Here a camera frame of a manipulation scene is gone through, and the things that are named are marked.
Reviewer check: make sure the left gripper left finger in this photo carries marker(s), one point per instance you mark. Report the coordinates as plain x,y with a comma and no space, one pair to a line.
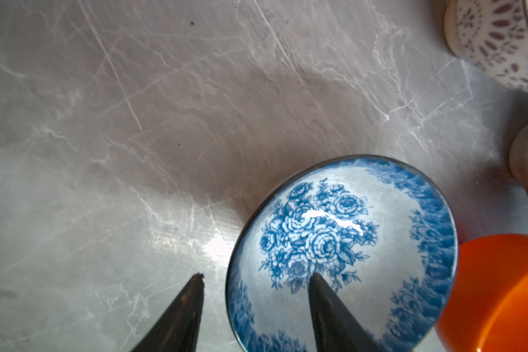
178,327

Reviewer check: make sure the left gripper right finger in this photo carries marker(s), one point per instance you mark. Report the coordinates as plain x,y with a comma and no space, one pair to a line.
334,326

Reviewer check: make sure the orange bowl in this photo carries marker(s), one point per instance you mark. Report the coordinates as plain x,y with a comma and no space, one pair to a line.
488,307

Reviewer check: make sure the white red patterned bowl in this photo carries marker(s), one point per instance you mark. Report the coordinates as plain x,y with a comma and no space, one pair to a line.
493,36

